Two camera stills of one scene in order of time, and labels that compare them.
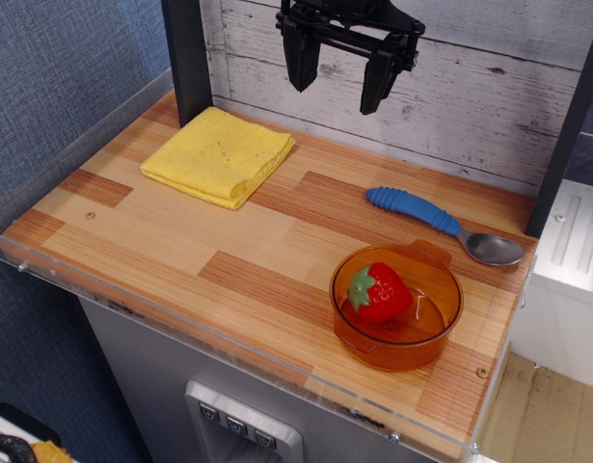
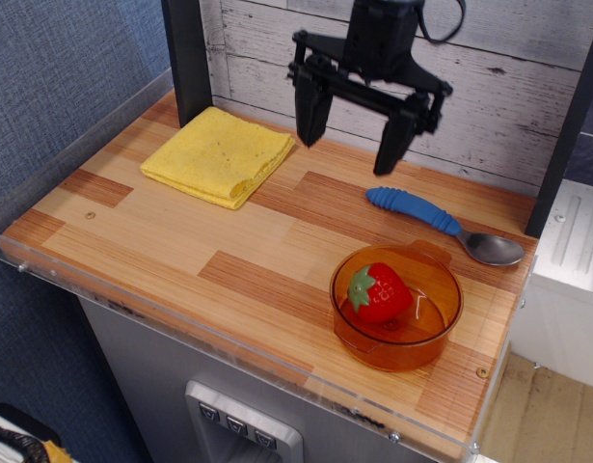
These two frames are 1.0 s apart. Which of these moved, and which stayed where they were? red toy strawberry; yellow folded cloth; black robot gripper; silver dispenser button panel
Moved: black robot gripper
Stayed: red toy strawberry; yellow folded cloth; silver dispenser button panel
